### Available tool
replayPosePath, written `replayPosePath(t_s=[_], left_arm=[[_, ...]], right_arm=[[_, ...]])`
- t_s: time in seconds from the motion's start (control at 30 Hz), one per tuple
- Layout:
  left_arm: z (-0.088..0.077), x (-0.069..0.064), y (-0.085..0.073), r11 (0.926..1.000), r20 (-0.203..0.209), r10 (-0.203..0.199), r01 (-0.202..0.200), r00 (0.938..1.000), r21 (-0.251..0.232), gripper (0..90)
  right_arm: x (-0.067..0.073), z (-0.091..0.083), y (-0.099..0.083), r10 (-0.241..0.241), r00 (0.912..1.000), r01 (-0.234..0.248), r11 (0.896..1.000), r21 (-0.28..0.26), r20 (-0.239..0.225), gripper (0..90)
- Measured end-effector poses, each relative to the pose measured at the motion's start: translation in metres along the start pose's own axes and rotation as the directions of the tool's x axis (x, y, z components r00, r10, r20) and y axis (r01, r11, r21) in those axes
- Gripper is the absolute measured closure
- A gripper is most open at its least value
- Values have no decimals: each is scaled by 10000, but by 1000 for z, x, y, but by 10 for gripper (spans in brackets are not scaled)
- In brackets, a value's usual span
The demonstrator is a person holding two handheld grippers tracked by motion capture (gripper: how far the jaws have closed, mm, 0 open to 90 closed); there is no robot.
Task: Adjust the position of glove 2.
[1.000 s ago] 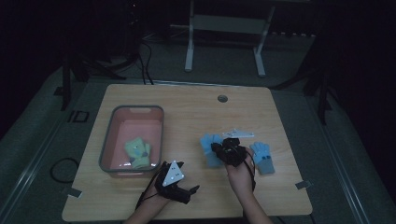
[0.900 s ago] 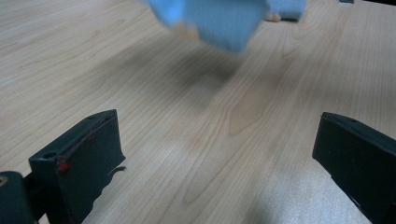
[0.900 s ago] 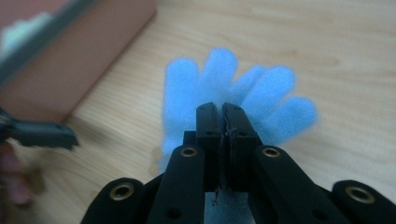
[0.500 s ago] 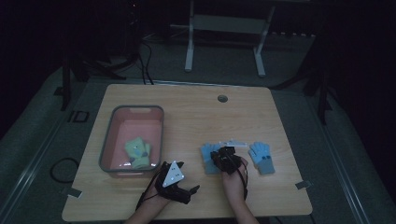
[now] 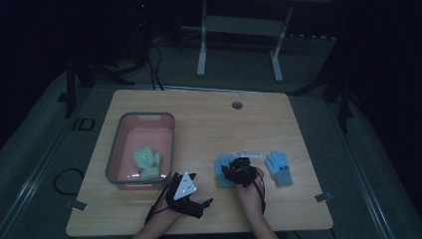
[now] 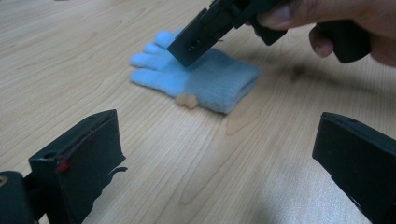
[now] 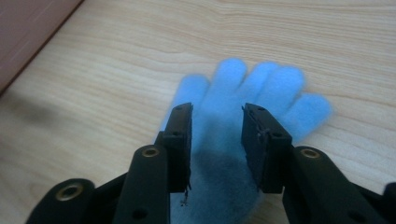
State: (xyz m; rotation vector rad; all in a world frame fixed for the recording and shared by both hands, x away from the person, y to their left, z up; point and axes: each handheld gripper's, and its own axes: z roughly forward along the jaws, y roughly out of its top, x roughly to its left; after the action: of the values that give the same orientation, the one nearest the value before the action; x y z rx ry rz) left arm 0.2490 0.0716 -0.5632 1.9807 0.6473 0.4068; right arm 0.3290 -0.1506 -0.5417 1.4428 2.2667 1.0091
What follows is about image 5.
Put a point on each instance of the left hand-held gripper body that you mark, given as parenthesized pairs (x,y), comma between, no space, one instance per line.
(184,189)

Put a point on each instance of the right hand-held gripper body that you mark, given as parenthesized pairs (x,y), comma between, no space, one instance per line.
(242,171)

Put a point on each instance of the blue glove with grey cuff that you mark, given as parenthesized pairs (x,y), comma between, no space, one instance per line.
(219,172)
(278,167)

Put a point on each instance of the plain green glove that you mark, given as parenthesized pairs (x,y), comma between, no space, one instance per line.
(158,159)

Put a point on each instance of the green glove with bear print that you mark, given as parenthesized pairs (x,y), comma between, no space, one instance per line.
(146,164)

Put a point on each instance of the pink basin with grey rim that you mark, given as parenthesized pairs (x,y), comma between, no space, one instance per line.
(146,132)

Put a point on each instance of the person's right hand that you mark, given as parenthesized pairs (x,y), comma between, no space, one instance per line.
(250,195)

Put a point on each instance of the person's left hand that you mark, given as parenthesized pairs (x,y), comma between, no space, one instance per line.
(166,209)

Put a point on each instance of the round grey table grommet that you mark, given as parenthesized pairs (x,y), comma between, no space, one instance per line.
(237,105)

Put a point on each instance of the grey tape piece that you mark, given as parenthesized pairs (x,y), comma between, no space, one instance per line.
(79,205)
(322,197)

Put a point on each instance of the black tripod stand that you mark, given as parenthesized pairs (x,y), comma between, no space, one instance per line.
(89,73)
(338,86)

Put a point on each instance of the power strip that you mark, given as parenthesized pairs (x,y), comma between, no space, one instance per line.
(312,36)

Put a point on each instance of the white metal desk frame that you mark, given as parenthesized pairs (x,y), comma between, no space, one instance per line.
(239,26)

